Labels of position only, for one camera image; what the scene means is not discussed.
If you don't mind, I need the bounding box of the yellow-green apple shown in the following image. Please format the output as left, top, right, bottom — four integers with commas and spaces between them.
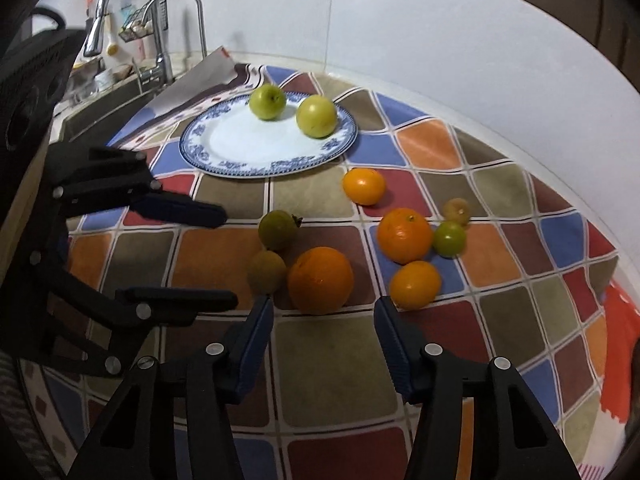
295, 94, 337, 139

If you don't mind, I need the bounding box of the orange foam mat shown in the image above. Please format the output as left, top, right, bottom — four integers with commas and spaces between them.
597, 280, 640, 426

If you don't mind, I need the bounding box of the large orange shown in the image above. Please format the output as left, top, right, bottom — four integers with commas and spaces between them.
287, 246, 355, 316

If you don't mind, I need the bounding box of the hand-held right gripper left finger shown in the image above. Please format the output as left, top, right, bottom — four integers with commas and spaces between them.
65, 295, 275, 480

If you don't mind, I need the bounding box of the chrome gooseneck faucet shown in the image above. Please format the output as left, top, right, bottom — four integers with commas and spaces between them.
142, 0, 208, 58

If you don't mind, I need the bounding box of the brownish yellow persimmon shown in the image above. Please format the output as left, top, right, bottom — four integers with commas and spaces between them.
247, 250, 288, 295

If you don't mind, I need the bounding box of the white folded sheet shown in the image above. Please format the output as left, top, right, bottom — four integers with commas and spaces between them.
150, 46, 241, 116

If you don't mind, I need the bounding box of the blue patterned white plate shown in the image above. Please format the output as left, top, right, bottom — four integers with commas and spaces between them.
179, 91, 359, 179

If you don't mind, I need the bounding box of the steel kitchen sink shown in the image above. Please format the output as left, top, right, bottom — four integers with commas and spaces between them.
60, 77, 166, 143

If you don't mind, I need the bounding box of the wire sink rack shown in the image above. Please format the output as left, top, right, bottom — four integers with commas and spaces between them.
117, 2, 156, 43

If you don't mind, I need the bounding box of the small orange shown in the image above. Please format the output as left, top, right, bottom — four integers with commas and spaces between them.
389, 260, 442, 310
342, 168, 387, 206

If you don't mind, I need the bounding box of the colourful checkered tablecloth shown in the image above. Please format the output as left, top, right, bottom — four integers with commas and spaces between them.
42, 62, 623, 480

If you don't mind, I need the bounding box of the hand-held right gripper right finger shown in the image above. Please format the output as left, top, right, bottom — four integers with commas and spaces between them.
374, 296, 583, 480

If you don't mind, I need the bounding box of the small green apple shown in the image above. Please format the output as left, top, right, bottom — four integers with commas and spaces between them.
249, 83, 287, 121

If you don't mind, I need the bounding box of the medium orange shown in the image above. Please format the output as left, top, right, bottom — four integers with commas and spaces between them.
376, 207, 434, 265

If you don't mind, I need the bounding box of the small brownish round fruit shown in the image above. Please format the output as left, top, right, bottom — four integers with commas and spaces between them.
443, 198, 472, 226

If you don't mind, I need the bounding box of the chrome pull-down faucet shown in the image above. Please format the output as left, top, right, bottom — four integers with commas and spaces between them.
82, 0, 173, 91

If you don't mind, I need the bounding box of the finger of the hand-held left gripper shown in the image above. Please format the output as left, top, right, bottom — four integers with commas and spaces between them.
47, 145, 227, 228
20, 250, 238, 378

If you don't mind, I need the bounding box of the grey patterned cloth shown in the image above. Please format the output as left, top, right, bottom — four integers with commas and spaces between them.
0, 350, 66, 480

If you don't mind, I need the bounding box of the small green round fruit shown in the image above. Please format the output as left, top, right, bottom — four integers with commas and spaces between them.
433, 220, 468, 258

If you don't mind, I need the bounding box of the green persimmon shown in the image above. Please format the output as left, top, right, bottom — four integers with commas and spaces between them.
258, 209, 303, 252

